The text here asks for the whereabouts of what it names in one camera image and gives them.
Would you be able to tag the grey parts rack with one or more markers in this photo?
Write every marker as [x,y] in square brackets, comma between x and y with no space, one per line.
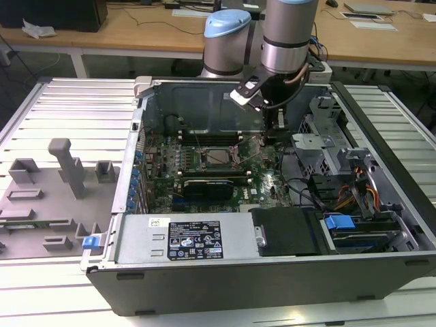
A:
[44,204]

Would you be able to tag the wooden desk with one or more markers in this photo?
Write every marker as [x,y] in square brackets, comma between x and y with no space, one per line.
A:
[119,37]
[374,44]

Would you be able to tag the black grey PC case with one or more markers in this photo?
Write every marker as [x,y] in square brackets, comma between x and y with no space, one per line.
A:
[238,289]

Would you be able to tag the black plastic shroud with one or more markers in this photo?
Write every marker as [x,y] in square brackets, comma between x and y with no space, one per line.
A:
[289,231]

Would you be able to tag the black power adapter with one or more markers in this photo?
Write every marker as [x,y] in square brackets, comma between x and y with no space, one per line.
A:
[172,5]

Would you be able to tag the CPU socket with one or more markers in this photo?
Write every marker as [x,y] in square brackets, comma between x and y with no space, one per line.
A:
[203,160]

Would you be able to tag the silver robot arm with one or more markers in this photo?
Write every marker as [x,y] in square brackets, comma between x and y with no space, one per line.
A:
[286,27]

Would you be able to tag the black RAM slot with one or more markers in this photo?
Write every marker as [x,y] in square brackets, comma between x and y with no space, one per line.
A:
[214,176]
[218,136]
[214,172]
[218,141]

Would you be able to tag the black computer box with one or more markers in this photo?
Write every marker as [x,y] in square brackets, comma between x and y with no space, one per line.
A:
[51,15]

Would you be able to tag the silver power supply with label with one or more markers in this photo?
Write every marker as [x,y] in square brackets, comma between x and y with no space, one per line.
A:
[136,238]

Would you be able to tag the black graphics card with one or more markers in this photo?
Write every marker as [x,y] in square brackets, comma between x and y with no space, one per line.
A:
[207,190]

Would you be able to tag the white paper sheet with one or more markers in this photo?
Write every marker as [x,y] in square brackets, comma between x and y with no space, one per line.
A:
[374,25]
[190,13]

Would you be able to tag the blue plastic latch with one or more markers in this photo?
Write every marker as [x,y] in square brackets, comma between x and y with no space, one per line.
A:
[91,243]

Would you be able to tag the hard disk drive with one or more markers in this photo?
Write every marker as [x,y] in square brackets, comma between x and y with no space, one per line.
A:
[361,240]

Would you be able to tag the green motherboard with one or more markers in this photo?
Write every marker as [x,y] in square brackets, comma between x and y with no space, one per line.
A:
[160,160]

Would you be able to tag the silver laptop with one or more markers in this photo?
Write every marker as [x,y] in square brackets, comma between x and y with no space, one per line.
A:
[371,8]

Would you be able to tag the silver metal drive cage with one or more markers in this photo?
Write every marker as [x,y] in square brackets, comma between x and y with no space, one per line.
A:
[308,143]

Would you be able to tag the wrist camera with black bracket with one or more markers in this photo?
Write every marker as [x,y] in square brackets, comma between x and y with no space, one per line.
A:
[243,92]

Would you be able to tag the green RAM stick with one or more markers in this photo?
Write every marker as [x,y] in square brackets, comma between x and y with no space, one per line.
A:
[41,225]

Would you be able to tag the black computer mouse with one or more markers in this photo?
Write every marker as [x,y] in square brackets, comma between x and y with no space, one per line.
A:
[332,2]

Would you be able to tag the blue disk carrier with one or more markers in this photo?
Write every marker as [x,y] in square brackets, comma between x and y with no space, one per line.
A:
[339,225]

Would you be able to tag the blue slot clip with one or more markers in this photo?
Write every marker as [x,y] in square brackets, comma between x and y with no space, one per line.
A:
[136,174]
[131,204]
[133,195]
[139,155]
[134,184]

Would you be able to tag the black cylindrical part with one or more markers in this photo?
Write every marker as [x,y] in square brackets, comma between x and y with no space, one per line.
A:
[171,125]

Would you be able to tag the silver CPU green edge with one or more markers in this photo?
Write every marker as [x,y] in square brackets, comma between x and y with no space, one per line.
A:
[220,157]

